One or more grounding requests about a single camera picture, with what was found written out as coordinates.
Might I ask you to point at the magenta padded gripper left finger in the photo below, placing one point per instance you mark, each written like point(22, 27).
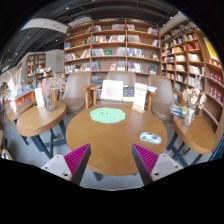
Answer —
point(70, 167)

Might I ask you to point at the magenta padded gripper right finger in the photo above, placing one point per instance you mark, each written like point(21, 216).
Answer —
point(151, 166)

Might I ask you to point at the green round mouse pad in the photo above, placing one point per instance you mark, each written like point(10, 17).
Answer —
point(107, 115)

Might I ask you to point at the round wooden left table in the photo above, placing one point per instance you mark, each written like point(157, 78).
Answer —
point(36, 121)

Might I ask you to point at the round wooden right table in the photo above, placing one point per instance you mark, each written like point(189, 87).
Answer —
point(199, 137)

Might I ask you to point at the stack of books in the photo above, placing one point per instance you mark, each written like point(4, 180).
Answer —
point(178, 110)

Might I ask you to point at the beige chair right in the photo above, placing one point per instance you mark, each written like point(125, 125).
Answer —
point(158, 102)

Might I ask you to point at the small white sign card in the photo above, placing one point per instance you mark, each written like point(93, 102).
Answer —
point(39, 98)

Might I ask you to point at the white sign with red text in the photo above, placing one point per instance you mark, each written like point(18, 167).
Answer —
point(139, 97)

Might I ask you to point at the dark book on chair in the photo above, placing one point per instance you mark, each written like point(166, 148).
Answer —
point(128, 94)

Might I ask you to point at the beige chair left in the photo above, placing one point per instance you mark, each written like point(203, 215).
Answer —
point(76, 96)

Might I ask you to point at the glass vase with pale flowers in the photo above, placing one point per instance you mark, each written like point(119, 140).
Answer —
point(195, 98)

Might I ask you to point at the small round table far left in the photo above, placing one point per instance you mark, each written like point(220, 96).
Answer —
point(13, 116)

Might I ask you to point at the glass vase with dried flowers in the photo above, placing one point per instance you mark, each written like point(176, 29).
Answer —
point(49, 86)

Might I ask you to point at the white picture board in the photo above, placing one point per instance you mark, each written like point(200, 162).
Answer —
point(112, 90)

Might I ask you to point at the distant wooden bookshelf left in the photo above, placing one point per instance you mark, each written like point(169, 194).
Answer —
point(35, 64)

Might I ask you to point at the wooden bookshelf right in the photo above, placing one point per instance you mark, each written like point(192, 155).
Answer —
point(188, 55)

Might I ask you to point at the large wooden bookshelf centre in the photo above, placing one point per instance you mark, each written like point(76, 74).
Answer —
point(113, 45)

